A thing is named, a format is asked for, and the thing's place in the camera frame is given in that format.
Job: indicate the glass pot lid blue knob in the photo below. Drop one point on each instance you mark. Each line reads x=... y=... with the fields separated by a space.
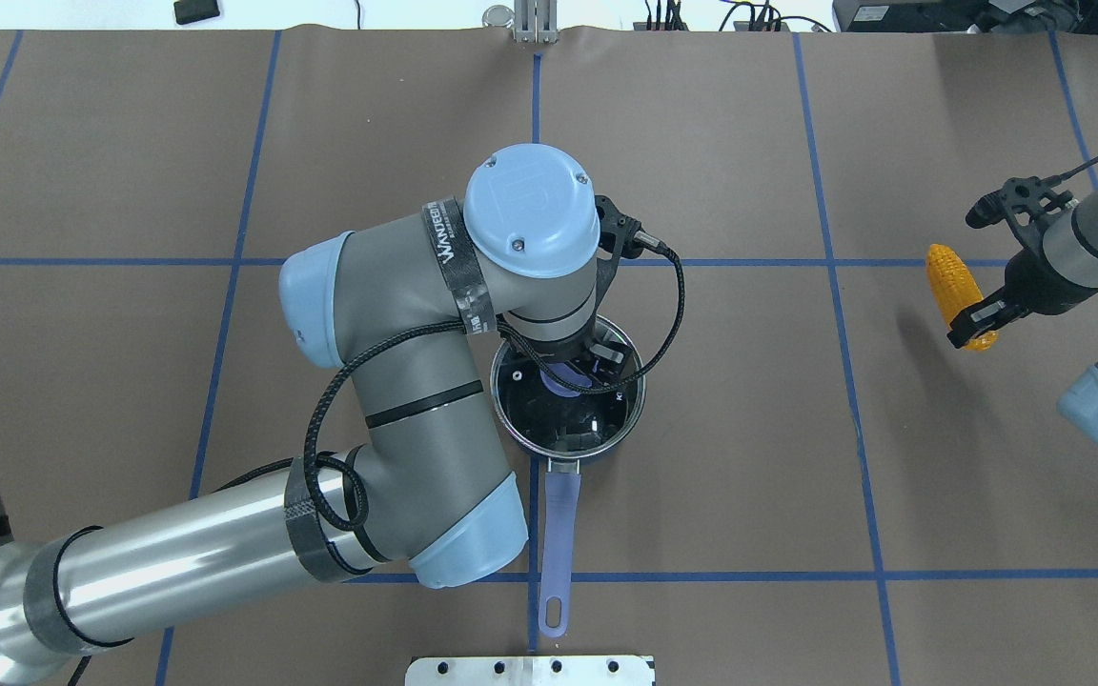
x=549 y=417

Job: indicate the aluminium frame post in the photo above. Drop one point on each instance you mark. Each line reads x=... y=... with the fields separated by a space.
x=535 y=21

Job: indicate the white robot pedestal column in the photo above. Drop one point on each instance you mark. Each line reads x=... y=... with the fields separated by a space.
x=533 y=670

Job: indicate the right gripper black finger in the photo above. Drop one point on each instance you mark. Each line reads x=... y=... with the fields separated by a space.
x=982 y=341
x=982 y=317

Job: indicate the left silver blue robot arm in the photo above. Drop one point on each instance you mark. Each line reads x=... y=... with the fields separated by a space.
x=401 y=460

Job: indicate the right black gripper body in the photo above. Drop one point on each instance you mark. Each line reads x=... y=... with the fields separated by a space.
x=1038 y=283

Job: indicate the yellow toy corn cob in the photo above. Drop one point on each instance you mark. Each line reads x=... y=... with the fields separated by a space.
x=951 y=282

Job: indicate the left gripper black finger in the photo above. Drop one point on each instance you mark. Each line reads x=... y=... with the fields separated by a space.
x=521 y=364
x=610 y=355

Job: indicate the black phone on table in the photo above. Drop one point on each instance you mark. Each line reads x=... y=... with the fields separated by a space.
x=188 y=12

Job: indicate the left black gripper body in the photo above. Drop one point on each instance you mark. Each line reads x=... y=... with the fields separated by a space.
x=606 y=354

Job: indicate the dark blue saucepan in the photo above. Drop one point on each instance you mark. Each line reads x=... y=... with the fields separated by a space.
x=561 y=493

